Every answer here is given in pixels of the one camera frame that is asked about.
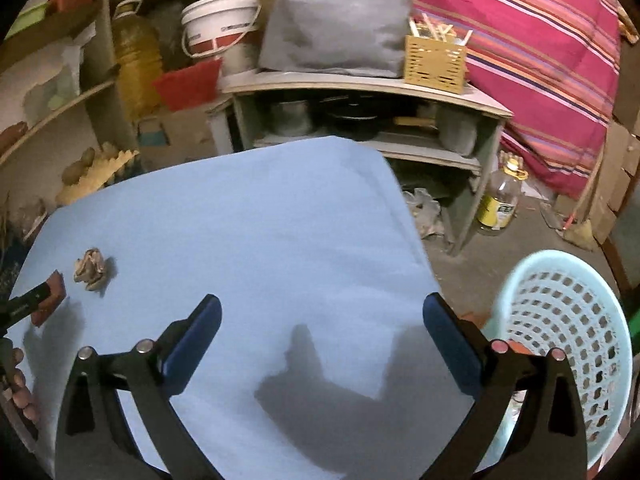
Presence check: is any large potato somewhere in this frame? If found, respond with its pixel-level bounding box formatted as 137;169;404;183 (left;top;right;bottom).
61;147;96;184

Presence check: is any small steel pot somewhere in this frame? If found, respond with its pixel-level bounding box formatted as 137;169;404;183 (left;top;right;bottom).
265;100;311;136

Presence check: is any stack of cardboard boxes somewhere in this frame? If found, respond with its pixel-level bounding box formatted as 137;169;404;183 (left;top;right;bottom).
582;40;640;241

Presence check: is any black pan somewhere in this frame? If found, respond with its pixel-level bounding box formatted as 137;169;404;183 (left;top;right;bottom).
320;102;386;133

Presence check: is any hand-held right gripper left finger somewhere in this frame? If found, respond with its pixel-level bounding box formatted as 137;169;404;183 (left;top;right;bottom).
54;294;223;480

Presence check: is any green plastic tray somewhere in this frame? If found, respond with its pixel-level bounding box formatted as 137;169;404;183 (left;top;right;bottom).
7;2;51;38

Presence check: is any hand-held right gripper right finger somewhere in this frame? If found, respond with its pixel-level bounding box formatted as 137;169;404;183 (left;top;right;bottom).
422;292;588;480

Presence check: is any clear bag of vegetables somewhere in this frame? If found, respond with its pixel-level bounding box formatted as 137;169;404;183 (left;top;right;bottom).
25;72;81;121

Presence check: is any cardboard box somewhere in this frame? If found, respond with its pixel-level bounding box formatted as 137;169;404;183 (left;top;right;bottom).
136;105;221;171

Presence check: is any large yellow oil bottle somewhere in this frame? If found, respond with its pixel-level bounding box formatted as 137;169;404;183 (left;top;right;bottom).
111;0;165;121

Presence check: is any low wooden cabinet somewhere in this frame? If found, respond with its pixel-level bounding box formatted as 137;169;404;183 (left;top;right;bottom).
207;70;515;256

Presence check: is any straw broom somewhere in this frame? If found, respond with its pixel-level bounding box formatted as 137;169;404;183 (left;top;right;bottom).
557;210;598;251

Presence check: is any person's left hand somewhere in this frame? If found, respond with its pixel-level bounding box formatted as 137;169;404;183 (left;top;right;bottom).
7;347;42;427

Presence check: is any crumpled white plastic bag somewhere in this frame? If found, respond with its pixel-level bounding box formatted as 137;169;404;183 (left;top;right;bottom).
405;187;446;238

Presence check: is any light blue plastic basket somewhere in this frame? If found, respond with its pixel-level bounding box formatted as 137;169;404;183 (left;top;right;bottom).
480;250;633;471

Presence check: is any white plastic bucket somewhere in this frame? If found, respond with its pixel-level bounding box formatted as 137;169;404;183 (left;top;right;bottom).
180;0;261;58

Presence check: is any brown sweet potato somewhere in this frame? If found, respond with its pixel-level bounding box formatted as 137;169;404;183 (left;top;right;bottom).
0;120;28;148

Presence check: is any tall wooden shelf unit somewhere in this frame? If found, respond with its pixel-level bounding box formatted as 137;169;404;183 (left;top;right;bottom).
0;0;126;236

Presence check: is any yellow egg tray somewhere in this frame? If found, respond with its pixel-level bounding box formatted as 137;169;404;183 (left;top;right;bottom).
55;149;141;206

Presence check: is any bundle of wooden chopsticks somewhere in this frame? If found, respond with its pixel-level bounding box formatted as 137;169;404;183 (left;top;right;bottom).
409;14;473;46

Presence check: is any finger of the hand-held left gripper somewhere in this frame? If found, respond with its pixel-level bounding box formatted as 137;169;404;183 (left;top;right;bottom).
0;280;53;333

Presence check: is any red plastic bowl basket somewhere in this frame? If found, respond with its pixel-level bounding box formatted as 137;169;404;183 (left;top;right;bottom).
152;57;223;111

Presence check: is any brown paper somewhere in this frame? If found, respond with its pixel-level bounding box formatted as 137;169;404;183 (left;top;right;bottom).
73;247;108;291

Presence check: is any grey pot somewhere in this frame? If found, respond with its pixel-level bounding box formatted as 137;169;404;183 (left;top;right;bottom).
437;110;476;156

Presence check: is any red striped blanket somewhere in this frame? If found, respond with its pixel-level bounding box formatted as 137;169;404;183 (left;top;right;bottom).
252;0;623;198

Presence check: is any dark red cardboard piece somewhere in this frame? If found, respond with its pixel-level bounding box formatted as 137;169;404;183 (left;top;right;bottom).
31;270;67;328

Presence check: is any grey cloth cover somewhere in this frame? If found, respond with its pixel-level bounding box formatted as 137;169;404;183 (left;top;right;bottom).
257;0;413;79

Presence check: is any black plastic crate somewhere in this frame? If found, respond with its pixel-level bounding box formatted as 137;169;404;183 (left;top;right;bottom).
0;240;25;303

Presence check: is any clear plastic bottle yellow label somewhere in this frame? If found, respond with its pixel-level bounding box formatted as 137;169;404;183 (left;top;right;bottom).
476;156;530;236

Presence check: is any yellow utensil holder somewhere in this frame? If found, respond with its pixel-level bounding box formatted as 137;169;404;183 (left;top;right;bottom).
404;35;468;95

